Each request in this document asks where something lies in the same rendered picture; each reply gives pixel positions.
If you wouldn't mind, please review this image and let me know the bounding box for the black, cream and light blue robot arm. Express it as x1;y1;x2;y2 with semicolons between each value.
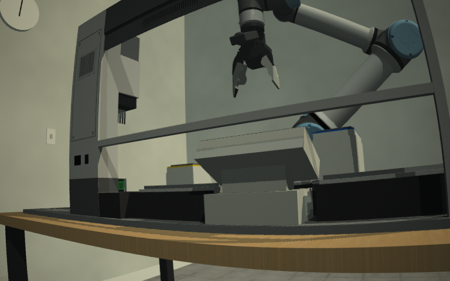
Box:
292;106;361;141

